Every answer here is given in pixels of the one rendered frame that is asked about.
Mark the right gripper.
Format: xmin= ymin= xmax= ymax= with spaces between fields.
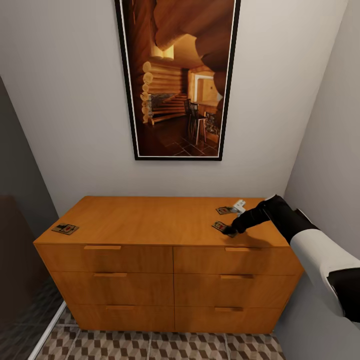
xmin=222 ymin=209 xmax=260 ymax=235

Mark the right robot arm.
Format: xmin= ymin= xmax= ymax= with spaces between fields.
xmin=222 ymin=194 xmax=360 ymax=330

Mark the mousetrap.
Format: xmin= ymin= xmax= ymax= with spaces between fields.
xmin=212 ymin=221 xmax=236 ymax=238
xmin=216 ymin=206 xmax=233 ymax=215
xmin=52 ymin=223 xmax=80 ymax=235

